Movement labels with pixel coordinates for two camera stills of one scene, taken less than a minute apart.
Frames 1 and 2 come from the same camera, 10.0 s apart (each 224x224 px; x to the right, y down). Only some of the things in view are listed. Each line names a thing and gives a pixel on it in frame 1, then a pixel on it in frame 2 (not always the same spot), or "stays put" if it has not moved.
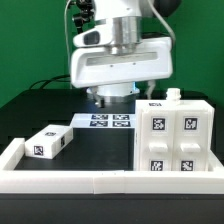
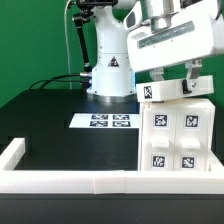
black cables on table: (53, 79) stays put
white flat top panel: (104, 121) stays put
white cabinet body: (173, 135) stays put
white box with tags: (47, 142) → (163, 90)
